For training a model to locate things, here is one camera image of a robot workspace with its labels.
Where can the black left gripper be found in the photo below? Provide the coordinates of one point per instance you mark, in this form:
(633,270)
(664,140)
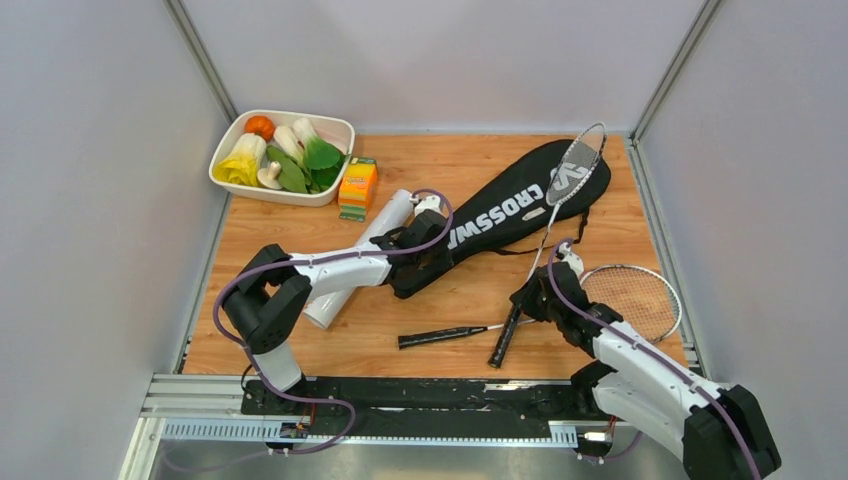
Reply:
(446,259)

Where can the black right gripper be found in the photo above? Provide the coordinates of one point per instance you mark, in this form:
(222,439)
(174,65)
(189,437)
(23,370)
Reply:
(523,299)

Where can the black racket bag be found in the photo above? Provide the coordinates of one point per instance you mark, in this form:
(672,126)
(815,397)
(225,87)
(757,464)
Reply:
(509,208)

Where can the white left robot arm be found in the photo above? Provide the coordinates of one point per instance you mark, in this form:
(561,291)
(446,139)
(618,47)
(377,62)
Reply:
(260,307)

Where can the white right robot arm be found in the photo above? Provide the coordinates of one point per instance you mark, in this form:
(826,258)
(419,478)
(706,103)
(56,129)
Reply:
(649,378)

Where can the packaged colourful sponges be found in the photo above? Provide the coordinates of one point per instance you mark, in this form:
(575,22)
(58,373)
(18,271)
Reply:
(356,191)

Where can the green toy bok choy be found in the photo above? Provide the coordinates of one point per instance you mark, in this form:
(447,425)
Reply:
(323,161)

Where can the white plastic tray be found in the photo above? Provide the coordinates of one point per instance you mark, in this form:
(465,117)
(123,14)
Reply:
(295,180)

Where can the toy mushroom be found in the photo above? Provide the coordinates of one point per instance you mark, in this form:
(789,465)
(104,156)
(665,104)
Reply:
(268,177)

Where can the white toy bok choy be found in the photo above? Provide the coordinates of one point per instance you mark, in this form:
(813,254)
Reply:
(285,137)

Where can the yellow toy cabbage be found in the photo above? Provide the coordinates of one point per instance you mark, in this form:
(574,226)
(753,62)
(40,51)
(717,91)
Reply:
(241,165)

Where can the orange toy pumpkin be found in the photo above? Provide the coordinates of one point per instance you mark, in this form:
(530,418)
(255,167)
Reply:
(261,126)

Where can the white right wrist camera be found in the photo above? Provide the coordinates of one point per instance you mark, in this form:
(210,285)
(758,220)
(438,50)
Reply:
(566,254)

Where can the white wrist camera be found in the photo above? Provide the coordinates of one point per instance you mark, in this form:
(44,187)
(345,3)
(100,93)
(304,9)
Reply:
(427,203)
(566,254)

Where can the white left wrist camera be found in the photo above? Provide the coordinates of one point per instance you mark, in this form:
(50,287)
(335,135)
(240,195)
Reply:
(427,203)

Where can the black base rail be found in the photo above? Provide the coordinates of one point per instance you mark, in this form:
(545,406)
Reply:
(324,412)

